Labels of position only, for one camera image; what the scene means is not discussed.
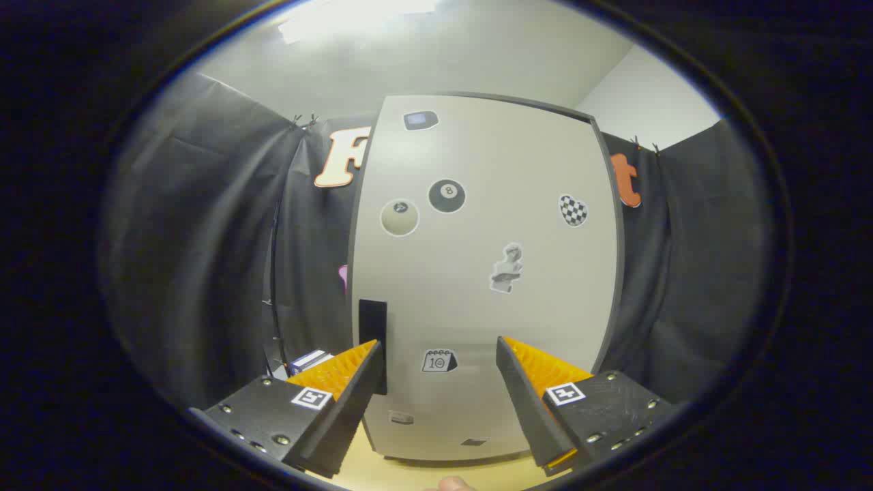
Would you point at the black backdrop cloth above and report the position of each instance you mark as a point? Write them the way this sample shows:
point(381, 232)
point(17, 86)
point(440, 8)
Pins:
point(204, 239)

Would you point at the black backdrop stand pole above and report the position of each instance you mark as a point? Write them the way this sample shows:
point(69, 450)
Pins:
point(273, 273)

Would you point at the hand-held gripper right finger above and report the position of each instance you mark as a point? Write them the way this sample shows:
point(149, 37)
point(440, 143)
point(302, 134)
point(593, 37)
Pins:
point(528, 409)

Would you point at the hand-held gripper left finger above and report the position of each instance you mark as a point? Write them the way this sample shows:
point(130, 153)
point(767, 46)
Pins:
point(354, 409)

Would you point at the grey cabinet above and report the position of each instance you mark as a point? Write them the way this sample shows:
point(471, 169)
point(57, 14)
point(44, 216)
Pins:
point(620, 252)

